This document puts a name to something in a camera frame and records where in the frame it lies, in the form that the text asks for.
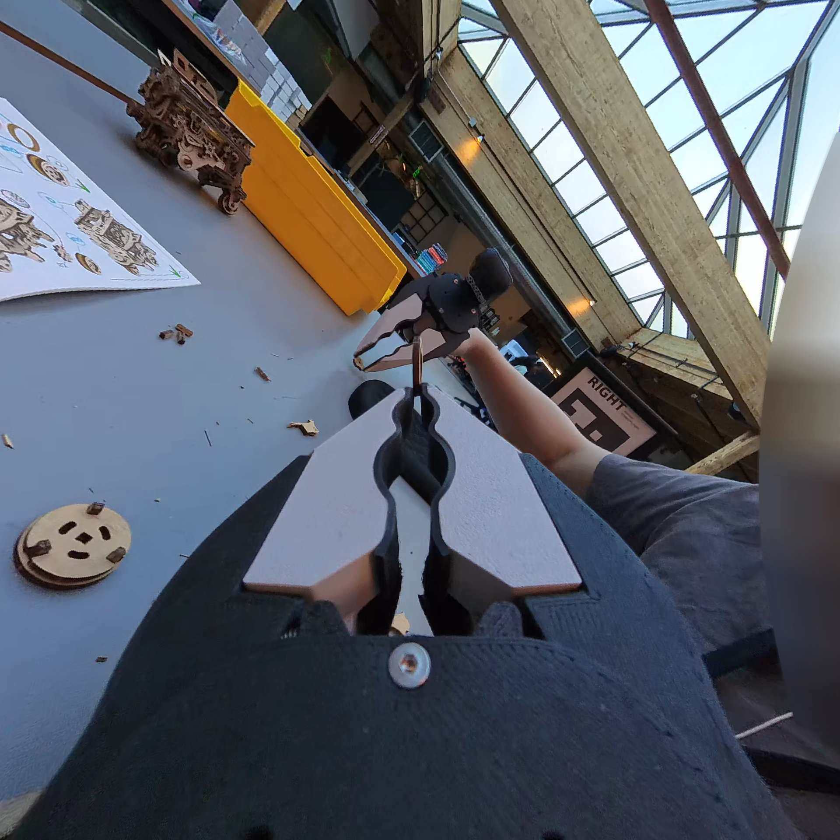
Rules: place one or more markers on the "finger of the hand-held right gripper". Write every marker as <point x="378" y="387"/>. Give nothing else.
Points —
<point x="394" y="358"/>
<point x="394" y="325"/>

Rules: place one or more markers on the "assembled wooden model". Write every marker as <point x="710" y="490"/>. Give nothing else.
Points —
<point x="190" y="131"/>

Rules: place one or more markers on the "small round wooden part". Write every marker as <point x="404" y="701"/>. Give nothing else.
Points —
<point x="418" y="367"/>

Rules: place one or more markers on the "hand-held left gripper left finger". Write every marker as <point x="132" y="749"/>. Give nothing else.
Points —
<point x="315" y="525"/>

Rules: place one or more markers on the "stack of white boxes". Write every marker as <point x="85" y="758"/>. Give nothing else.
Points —
<point x="275" y="72"/>

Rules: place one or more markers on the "framed marker sign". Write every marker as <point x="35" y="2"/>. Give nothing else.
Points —
<point x="604" y="413"/>

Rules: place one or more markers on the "yellow storage bin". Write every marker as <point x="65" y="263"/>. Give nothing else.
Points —
<point x="308" y="197"/>

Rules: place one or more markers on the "slotted wooden disc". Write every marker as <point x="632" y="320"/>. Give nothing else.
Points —
<point x="72" y="544"/>

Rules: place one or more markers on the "grey desk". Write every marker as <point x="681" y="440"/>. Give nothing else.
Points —
<point x="197" y="426"/>

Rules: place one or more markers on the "person's dark shirt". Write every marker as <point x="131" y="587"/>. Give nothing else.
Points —
<point x="682" y="525"/>

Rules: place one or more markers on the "person's right forearm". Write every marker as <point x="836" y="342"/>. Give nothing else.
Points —
<point x="525" y="407"/>

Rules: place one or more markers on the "open instruction booklet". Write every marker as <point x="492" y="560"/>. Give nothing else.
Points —
<point x="52" y="216"/>

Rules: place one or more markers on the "skylight window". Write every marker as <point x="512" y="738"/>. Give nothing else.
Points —
<point x="656" y="98"/>

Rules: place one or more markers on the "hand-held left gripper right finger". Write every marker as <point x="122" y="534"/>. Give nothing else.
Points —
<point x="505" y="525"/>

